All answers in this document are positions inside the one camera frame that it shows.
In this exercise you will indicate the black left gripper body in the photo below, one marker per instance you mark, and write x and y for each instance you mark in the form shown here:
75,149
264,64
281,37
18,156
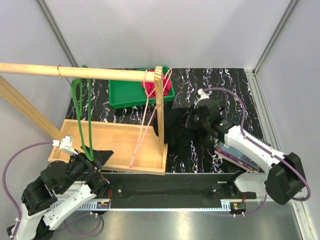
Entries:
79,165

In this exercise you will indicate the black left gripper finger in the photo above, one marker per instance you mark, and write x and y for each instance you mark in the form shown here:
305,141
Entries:
74,152
99,158

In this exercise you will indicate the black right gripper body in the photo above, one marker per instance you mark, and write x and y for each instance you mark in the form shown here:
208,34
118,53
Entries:
194,120

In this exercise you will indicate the black t-shirt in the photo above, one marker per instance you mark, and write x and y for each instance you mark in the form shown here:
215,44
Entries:
176,134

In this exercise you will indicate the pink red t-shirt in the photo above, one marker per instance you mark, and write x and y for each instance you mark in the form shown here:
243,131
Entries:
150,88

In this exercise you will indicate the green plastic hanger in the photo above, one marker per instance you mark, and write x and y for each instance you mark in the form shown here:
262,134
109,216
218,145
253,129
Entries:
76,87

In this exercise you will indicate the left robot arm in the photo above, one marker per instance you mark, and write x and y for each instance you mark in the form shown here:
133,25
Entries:
61,189

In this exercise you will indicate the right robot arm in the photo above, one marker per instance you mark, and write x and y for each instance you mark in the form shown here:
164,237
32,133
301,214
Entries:
283,175

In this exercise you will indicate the blue paperback book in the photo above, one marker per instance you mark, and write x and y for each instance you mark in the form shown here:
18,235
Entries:
236,157

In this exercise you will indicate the green plastic tray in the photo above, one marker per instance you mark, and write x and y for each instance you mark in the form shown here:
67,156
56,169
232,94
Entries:
125,94

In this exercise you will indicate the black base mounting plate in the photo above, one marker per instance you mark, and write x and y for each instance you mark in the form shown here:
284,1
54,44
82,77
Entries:
173,191

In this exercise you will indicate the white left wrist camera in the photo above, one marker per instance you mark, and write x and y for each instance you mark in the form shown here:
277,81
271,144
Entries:
65,145

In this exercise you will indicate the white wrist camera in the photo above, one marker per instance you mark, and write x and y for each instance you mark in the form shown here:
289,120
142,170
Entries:
65,145
202,95

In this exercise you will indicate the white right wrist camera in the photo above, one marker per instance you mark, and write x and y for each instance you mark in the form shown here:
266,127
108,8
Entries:
202,95

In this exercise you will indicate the wooden clothes rack frame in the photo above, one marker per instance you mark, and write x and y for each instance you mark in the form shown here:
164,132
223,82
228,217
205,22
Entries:
136,148

